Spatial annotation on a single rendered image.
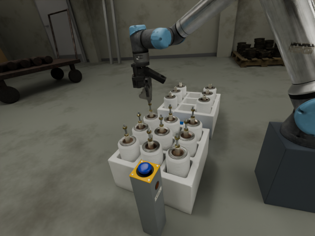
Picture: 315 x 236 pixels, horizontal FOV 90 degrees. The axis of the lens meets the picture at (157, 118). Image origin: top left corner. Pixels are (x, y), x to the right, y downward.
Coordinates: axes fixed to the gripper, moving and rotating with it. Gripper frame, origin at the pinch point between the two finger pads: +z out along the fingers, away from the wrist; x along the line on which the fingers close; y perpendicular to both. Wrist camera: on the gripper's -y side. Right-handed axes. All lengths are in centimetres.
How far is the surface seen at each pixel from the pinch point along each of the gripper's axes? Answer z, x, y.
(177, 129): 14.6, 5.7, -14.6
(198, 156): 16.8, 22.4, -24.5
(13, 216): 35, 49, 57
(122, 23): -53, -366, 148
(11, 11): -115, -400, 497
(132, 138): 9.5, 21.1, 5.0
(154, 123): 11.8, 4.0, -2.0
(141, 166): 1.8, 44.6, -7.0
